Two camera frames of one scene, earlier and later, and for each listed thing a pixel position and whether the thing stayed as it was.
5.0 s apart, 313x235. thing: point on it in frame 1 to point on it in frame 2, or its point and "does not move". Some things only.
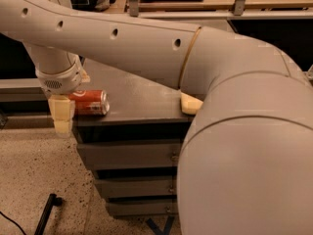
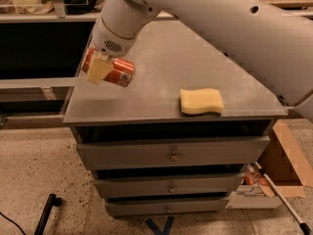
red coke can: x=93 y=102 to x=120 y=72
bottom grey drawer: x=143 y=208 does not move
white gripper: x=60 y=81 to x=110 y=42
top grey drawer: x=112 y=155 does not move
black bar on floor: x=52 y=201 does not move
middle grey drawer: x=137 y=187 does not move
